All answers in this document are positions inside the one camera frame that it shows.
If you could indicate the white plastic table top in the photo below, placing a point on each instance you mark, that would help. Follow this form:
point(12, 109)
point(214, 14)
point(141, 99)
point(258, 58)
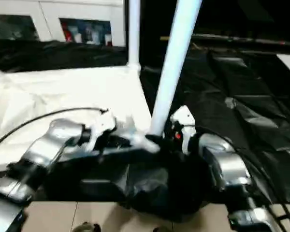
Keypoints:
point(63, 92)

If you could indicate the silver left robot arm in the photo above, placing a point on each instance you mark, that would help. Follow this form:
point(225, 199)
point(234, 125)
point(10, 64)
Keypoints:
point(34, 159)

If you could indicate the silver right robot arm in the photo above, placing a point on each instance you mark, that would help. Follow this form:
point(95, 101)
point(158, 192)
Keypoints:
point(232, 169)

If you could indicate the black mat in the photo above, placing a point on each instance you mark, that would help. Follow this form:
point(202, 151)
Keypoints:
point(241, 101)

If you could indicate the black furniture with gold label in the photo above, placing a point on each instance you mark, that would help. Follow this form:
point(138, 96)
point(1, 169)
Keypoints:
point(241, 19)

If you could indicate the white cabinet with glass doors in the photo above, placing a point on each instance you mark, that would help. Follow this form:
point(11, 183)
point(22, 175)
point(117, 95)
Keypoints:
point(53, 19)

